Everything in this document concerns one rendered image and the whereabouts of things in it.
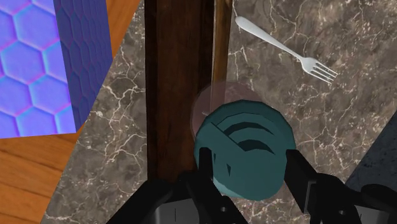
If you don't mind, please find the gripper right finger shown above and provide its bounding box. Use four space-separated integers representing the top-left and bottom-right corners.
284 149 397 224

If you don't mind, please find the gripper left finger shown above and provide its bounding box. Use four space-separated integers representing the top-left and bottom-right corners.
106 146 249 224

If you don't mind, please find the teal lidded glass jar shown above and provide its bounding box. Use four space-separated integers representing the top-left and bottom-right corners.
190 81 297 201

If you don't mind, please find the dark brown wooden panel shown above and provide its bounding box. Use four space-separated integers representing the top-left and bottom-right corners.
144 0 234 185

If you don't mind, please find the silver fork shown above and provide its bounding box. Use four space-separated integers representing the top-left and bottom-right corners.
234 16 339 85

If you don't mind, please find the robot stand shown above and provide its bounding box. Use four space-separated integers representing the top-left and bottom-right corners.
0 0 114 139

